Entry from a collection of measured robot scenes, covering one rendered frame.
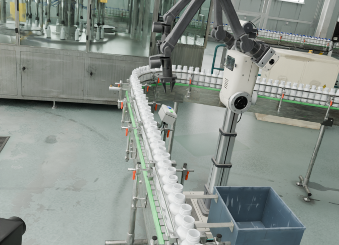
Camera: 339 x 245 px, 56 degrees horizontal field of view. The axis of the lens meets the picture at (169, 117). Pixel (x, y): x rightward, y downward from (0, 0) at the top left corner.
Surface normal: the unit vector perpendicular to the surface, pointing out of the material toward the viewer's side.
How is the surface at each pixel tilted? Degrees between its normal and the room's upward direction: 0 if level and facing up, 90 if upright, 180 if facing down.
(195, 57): 90
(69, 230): 0
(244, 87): 101
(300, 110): 91
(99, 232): 0
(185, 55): 90
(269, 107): 90
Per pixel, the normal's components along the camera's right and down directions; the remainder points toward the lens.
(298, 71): -0.12, 0.33
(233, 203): 0.19, 0.37
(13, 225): 0.15, -0.98
